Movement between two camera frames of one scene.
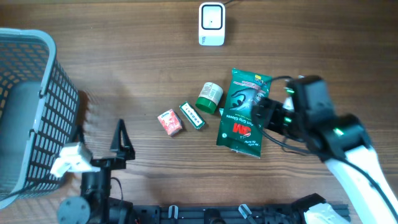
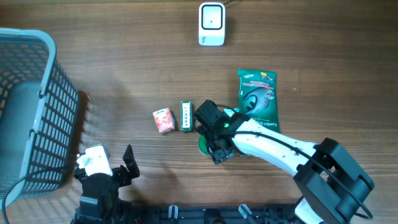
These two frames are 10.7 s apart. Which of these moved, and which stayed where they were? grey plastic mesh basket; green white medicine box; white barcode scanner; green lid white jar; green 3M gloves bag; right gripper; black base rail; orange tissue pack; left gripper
Moved: green white medicine box; green lid white jar; orange tissue pack; right gripper; green 3M gloves bag; left gripper
Stayed: white barcode scanner; grey plastic mesh basket; black base rail
